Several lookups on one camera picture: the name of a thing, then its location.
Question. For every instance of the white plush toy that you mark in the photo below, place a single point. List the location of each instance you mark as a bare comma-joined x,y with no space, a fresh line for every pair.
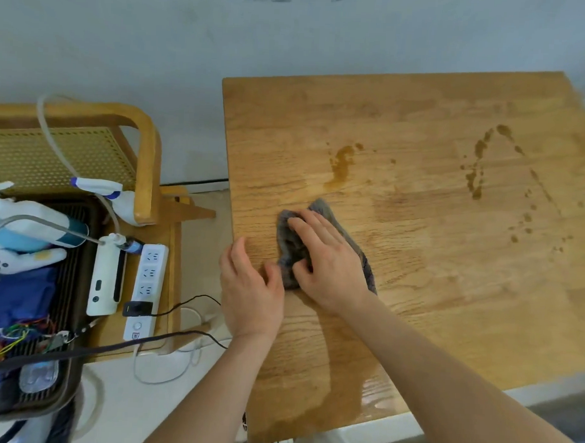
23,262

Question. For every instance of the small white spray bottle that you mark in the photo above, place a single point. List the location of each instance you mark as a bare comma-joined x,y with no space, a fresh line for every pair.
125,206

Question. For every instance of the white power strip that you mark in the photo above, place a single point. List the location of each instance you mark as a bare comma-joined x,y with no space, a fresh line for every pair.
149,276

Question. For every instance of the white water pump dispenser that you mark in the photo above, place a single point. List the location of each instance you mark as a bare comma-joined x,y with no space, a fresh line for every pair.
104,279

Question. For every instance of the dark brown tray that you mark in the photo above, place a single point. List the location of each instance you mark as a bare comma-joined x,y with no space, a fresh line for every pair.
75,278

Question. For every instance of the grey striped cleaning cloth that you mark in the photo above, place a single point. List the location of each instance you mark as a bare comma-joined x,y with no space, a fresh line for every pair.
289,247

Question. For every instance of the large white spray bottle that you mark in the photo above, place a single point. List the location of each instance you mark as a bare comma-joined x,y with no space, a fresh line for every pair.
39,215

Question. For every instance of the small blue bottle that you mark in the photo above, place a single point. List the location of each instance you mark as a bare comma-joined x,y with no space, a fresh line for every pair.
132,246

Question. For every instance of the person's left forearm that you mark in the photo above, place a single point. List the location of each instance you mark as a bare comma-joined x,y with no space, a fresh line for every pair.
209,398

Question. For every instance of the person's right forearm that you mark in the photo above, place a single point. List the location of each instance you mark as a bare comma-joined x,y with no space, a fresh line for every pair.
459,387

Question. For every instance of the wooden table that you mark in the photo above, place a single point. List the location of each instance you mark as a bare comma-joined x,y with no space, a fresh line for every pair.
439,257

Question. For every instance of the black charger plug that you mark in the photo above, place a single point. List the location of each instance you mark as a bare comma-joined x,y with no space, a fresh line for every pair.
137,309

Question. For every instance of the wooden rattan chair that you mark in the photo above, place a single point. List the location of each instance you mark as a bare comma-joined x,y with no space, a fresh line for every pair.
148,166

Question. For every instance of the clear round case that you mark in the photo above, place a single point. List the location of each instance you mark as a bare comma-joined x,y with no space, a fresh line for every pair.
38,377

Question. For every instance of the person's right hand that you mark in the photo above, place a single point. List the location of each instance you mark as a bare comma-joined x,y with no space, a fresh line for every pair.
334,273

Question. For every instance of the person's left hand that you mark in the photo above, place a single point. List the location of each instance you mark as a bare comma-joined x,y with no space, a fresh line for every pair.
251,303

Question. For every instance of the blue cloth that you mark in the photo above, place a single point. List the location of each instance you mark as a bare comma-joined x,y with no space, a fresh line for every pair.
17,300

